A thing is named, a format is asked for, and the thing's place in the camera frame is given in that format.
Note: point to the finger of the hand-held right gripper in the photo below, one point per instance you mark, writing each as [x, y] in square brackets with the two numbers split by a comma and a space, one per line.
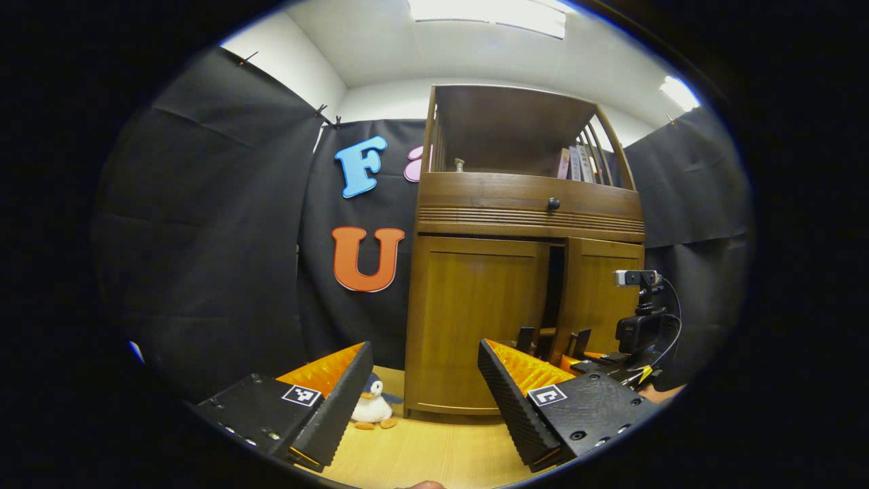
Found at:
[582, 341]
[526, 339]

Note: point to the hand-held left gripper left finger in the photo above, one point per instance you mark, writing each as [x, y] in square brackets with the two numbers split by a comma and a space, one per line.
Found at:
[336, 407]

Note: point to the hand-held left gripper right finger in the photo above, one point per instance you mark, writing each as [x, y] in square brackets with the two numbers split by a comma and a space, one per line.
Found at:
[516, 407]

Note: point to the wooden shoe cabinet door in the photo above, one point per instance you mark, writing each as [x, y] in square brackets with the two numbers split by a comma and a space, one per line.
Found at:
[601, 299]
[475, 319]

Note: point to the wooden double-door shoe cabinet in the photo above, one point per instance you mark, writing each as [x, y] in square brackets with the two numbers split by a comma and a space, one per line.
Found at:
[509, 122]

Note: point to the penguin plush toy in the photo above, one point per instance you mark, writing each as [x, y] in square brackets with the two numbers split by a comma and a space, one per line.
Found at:
[372, 407]

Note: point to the wooden drawer with black knob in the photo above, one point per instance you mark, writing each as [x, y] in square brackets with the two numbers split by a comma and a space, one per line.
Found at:
[502, 197]

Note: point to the black backdrop cloth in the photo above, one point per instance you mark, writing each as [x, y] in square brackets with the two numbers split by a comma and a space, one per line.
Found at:
[204, 238]

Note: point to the small ceiling light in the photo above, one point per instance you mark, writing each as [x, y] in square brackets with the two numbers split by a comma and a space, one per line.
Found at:
[679, 93]

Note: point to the large ceiling light panel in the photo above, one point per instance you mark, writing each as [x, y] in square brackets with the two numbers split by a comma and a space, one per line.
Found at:
[489, 13]

